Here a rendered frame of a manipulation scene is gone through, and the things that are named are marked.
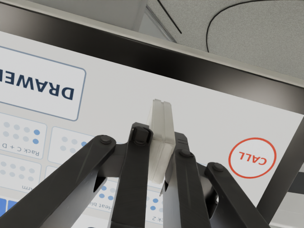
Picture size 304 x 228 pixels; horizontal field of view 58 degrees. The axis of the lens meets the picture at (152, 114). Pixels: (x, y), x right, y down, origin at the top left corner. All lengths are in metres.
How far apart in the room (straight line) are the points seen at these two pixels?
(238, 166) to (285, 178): 0.04
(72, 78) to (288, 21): 1.54
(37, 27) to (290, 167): 0.24
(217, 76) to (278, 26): 1.51
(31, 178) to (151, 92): 0.14
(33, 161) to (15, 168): 0.02
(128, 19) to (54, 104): 0.16
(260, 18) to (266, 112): 1.44
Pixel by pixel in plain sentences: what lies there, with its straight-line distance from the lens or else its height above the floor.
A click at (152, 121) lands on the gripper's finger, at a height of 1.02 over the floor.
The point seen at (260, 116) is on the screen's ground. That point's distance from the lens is 0.24.
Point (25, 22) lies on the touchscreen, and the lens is 0.23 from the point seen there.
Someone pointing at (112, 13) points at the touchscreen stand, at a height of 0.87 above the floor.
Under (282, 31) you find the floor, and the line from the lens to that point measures 1.76.
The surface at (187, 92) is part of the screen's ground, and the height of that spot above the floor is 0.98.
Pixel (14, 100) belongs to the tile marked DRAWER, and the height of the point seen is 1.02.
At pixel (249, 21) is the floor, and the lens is 1.69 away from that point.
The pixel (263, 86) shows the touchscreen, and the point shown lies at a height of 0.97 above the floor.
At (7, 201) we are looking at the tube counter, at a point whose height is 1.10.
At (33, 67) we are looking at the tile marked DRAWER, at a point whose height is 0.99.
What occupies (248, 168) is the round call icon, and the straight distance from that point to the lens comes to 0.26.
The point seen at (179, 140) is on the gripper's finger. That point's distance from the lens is 0.18.
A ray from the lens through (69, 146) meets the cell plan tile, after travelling 0.25.
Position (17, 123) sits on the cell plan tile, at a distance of 0.26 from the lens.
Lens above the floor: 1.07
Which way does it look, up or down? 19 degrees down
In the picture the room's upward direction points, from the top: 167 degrees counter-clockwise
